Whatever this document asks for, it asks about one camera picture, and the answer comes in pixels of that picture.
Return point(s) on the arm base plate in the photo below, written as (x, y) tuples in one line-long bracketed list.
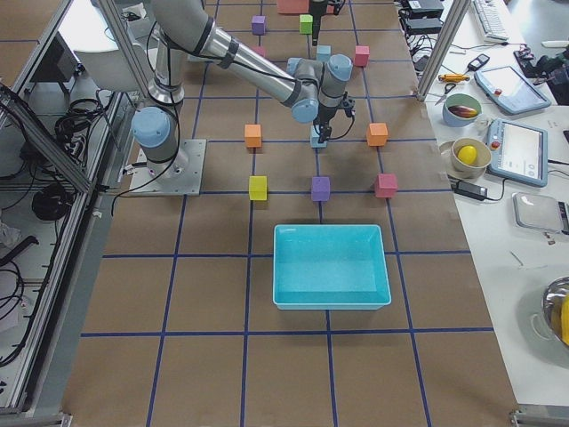
[(184, 177)]

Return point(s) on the cyan tray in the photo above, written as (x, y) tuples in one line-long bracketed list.
[(330, 267)]

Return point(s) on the steel bowl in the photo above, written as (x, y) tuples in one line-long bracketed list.
[(551, 322)]

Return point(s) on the purple block right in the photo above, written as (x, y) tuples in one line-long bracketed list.
[(320, 189)]

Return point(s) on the scissors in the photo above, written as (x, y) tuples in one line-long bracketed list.
[(448, 88)]

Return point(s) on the pink block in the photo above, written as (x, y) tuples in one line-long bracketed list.
[(260, 50), (385, 185), (361, 55)]

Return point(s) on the black power adapter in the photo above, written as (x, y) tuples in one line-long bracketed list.
[(470, 190)]

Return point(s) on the aluminium frame post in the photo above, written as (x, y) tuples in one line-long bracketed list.
[(452, 22)]

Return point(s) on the teach pendant near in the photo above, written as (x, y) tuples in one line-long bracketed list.
[(518, 152)]

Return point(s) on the white keyboard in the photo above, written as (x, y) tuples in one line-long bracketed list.
[(489, 21)]

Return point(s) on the pink block far left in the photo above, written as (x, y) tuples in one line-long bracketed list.
[(260, 50)]

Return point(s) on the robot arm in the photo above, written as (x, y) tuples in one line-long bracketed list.
[(314, 90), (318, 9)]

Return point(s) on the cream bowl with lemon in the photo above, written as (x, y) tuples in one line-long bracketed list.
[(469, 158)]

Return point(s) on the teach pendant far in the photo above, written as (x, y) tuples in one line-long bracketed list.
[(510, 90)]

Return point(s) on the orange block far right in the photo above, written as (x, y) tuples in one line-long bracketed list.
[(252, 136)]

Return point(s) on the green block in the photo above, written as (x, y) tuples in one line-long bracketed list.
[(306, 24)]

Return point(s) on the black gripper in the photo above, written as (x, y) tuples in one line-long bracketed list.
[(324, 117), (315, 22)]

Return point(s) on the purple block left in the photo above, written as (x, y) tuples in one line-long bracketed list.
[(259, 25)]

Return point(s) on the yellow block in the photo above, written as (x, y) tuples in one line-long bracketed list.
[(258, 188)]

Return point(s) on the yellow handled tool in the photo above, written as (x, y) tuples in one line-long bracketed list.
[(453, 78)]

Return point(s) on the purple block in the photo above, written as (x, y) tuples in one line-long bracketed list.
[(259, 25), (320, 189)]

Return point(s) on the grey scale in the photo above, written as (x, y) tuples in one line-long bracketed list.
[(539, 212)]

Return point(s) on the orange block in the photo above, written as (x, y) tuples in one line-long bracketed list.
[(377, 134), (252, 136)]

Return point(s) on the light blue block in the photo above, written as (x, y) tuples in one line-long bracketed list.
[(324, 52), (316, 140)]

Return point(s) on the pink block near right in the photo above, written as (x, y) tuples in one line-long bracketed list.
[(385, 185)]

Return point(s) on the pink block near left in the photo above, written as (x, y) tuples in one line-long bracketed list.
[(361, 55)]

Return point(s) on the orange block near right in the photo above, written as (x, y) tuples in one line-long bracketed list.
[(377, 134)]

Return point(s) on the blue bowl with fruit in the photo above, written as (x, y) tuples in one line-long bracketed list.
[(460, 110)]

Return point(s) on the pink tray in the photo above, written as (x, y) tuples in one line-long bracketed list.
[(291, 7)]

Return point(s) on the teach pendant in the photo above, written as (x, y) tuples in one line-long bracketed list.
[(518, 152), (510, 90)]

